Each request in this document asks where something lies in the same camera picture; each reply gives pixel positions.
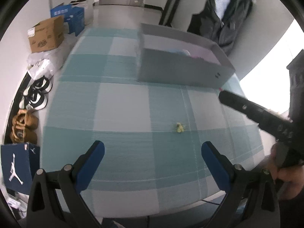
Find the person's right hand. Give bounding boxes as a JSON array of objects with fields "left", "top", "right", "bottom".
[{"left": 267, "top": 142, "right": 303, "bottom": 200}]

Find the blue Jordan shoe box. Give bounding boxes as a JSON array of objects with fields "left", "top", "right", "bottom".
[{"left": 1, "top": 142, "right": 40, "bottom": 195}]

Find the brown shoe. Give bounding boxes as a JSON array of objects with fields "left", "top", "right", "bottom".
[
  {"left": 12, "top": 109, "right": 39, "bottom": 132},
  {"left": 10, "top": 128, "right": 38, "bottom": 144}
]

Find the small yellow hair clip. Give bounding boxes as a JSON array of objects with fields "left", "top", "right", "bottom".
[{"left": 176, "top": 123, "right": 184, "bottom": 133}]

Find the teal checked tablecloth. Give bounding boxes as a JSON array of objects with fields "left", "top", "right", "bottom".
[{"left": 40, "top": 28, "right": 264, "bottom": 218}]

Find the black and white sneaker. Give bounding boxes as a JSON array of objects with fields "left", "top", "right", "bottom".
[{"left": 23, "top": 76, "right": 53, "bottom": 98}]

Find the white plastic bag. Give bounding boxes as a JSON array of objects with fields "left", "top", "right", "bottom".
[{"left": 27, "top": 34, "right": 77, "bottom": 80}]

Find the dark jacket striped lining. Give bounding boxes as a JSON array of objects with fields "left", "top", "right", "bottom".
[{"left": 187, "top": 0, "right": 253, "bottom": 55}]

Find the grey open storage box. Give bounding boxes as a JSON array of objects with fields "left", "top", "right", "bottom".
[{"left": 137, "top": 23, "right": 235, "bottom": 89}]

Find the brown cardboard box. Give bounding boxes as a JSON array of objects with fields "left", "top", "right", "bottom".
[{"left": 27, "top": 15, "right": 64, "bottom": 53}]

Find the blue cardboard box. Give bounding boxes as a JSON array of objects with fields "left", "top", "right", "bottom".
[
  {"left": 50, "top": 4, "right": 72, "bottom": 22},
  {"left": 64, "top": 6, "right": 85, "bottom": 36}
]

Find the black coat rack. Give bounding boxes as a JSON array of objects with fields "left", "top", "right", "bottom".
[{"left": 159, "top": 0, "right": 181, "bottom": 27}]

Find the white bag on floor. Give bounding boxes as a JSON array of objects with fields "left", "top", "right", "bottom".
[{"left": 70, "top": 0, "right": 95, "bottom": 26}]

